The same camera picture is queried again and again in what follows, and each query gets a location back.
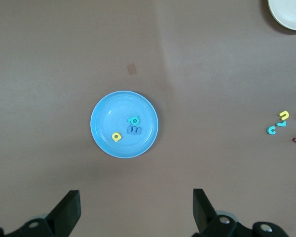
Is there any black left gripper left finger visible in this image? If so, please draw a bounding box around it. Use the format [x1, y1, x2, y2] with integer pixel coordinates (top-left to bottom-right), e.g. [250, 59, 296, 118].
[0, 189, 82, 237]

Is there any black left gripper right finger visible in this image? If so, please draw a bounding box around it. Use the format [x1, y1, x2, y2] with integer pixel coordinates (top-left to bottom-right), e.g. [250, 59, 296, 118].
[191, 188, 290, 237]

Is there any white plate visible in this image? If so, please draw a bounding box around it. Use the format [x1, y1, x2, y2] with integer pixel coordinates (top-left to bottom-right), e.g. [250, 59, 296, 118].
[267, 0, 296, 32]

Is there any blue foam letter E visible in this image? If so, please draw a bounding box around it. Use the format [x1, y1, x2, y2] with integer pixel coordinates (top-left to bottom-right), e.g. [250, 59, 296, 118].
[126, 125, 143, 136]

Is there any blue plate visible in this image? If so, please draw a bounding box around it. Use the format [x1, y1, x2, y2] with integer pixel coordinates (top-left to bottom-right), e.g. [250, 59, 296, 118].
[90, 90, 160, 159]

